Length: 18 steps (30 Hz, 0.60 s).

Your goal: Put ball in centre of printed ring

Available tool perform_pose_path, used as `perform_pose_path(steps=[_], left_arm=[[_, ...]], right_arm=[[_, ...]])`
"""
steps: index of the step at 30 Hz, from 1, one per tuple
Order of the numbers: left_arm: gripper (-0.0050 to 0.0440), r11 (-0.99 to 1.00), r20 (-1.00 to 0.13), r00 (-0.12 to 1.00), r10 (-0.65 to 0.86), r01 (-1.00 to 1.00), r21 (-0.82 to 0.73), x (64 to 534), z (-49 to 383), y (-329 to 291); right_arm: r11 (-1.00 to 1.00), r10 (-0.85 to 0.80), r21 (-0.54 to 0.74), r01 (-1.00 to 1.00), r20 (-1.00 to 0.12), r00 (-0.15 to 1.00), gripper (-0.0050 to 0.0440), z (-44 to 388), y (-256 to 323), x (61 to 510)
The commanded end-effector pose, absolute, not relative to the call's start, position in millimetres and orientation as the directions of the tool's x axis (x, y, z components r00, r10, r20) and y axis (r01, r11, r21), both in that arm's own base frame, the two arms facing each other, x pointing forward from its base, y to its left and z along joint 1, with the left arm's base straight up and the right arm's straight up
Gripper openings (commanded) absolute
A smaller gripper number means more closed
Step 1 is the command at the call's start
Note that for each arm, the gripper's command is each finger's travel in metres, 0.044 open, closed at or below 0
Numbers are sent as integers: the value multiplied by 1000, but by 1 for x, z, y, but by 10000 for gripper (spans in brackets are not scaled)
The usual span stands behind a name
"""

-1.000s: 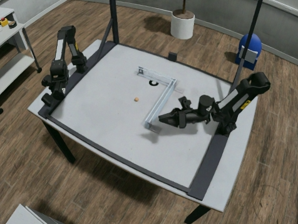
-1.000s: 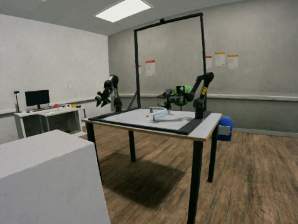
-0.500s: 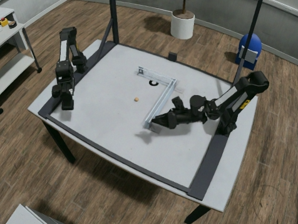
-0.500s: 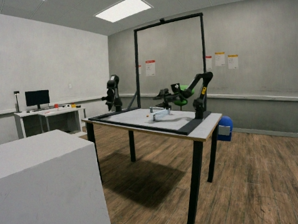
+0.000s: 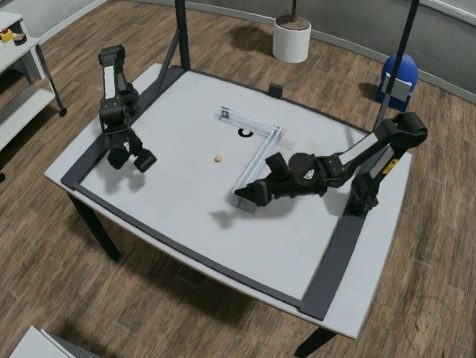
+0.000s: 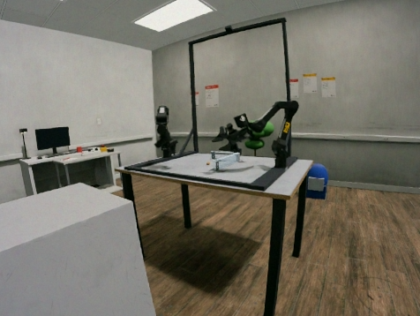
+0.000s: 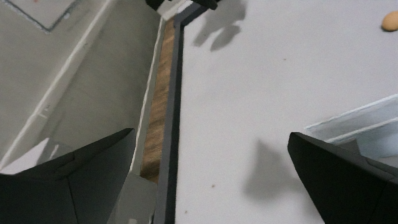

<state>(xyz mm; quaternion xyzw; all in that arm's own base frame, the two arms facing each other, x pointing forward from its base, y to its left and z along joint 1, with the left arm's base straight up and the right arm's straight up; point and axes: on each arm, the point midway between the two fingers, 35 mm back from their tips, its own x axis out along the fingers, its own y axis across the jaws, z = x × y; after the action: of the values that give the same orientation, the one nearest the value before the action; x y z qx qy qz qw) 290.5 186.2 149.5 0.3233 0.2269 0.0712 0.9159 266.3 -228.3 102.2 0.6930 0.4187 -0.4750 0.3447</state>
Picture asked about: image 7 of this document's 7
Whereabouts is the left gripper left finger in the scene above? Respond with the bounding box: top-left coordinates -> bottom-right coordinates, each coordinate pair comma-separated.
0,128 -> 136,224

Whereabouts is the tan ball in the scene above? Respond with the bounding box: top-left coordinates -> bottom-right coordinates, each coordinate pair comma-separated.
380,11 -> 398,31

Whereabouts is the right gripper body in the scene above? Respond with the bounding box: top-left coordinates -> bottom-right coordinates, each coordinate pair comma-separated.
144,0 -> 163,11

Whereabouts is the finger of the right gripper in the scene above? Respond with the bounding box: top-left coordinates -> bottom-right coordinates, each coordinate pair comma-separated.
191,0 -> 218,10

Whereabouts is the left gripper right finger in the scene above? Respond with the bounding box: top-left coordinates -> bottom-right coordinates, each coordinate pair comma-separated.
287,132 -> 398,224

